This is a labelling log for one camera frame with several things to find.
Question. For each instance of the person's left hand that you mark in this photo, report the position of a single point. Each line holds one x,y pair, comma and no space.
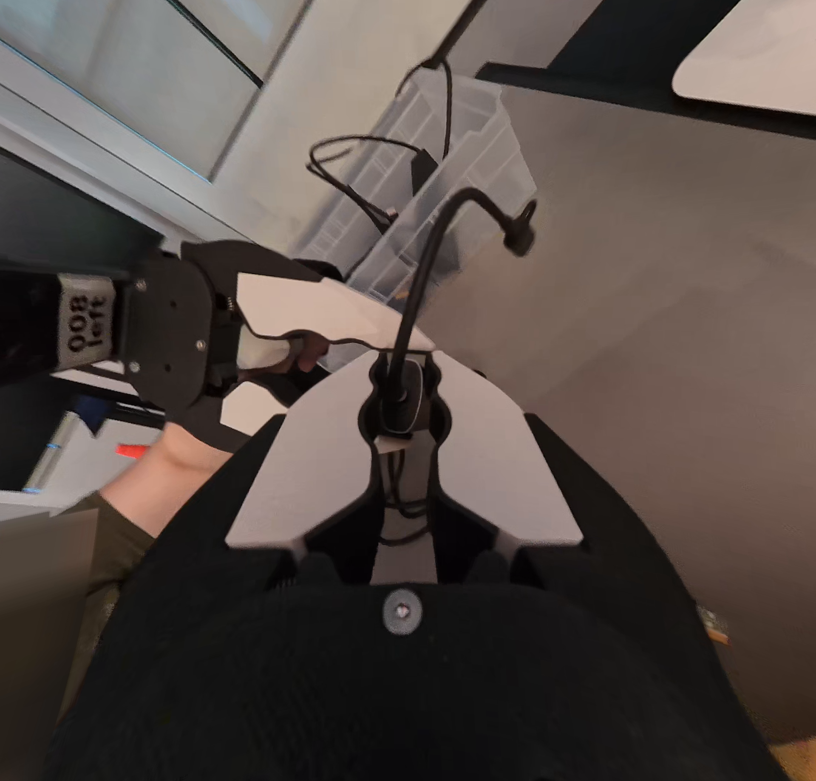
309,354

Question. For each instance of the dark wall screen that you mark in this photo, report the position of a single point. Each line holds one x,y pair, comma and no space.
64,207

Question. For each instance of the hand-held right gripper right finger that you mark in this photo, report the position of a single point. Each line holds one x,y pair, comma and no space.
503,475

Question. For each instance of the clear plastic bin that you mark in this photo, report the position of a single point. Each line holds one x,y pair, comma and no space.
472,156

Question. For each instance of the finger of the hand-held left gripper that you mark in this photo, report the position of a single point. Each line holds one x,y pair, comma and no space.
248,411
319,309

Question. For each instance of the large glass window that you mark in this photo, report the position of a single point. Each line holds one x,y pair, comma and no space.
127,61

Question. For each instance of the white stand base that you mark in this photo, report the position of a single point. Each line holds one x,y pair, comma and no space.
752,41

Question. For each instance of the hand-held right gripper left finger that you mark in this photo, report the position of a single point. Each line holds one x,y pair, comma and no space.
293,475

